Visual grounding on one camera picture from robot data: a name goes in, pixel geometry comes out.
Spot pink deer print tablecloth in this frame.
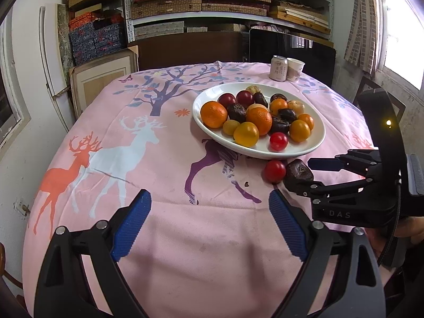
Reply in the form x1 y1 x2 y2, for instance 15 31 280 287
23 60 380 318

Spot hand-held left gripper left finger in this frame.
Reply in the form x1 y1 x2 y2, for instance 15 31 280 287
34 189 153 318

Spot window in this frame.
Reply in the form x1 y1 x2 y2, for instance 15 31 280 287
0 16 32 149
378 0 424 90

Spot small yellow fruit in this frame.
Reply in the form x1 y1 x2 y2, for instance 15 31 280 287
223 120 241 136

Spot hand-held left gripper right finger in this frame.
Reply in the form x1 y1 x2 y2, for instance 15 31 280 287
268 189 386 318

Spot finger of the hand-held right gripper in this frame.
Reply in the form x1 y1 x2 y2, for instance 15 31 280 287
307 149 382 177
283 176 376 203

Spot pile of blue patterned boxes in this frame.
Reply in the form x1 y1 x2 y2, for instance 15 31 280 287
69 23 128 67

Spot orange red box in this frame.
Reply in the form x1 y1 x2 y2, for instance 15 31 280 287
69 11 100 30

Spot large orange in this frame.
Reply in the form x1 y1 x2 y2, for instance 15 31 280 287
289 119 311 142
246 107 273 136
200 101 229 129

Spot white metal shelf rack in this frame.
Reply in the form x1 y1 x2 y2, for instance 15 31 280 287
122 0 335 45

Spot dark wooden chair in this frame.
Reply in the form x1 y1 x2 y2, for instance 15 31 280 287
353 76 406 123

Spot checked curtain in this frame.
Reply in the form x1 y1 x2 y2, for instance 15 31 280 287
344 0 385 70

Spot pink cloth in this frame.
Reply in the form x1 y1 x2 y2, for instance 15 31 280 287
247 21 279 31

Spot white board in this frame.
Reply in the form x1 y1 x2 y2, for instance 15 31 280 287
39 5 75 133

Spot small orange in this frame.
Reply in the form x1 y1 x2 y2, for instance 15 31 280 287
270 99 289 116
297 113 315 130

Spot person's right hand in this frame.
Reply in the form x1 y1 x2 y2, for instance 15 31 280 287
396 216 424 249

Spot stack of woven flat boxes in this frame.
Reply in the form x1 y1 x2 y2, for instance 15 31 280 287
131 0 332 35

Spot grey stone slab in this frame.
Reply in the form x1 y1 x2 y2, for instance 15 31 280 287
57 4 73 67

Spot paper cup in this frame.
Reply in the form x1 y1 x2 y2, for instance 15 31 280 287
286 58 305 83

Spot black monitor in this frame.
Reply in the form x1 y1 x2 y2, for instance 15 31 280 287
248 28 337 88

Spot white plate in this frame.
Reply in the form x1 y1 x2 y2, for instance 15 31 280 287
192 83 327 160

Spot brown wooden board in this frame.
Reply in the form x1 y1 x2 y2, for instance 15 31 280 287
127 31 250 72

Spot yellow orange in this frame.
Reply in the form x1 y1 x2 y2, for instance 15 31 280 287
233 122 259 147

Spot wooden picture frame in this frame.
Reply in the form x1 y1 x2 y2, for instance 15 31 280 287
69 46 139 120

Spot silver drink can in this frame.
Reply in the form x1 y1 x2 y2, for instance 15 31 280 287
269 55 288 82

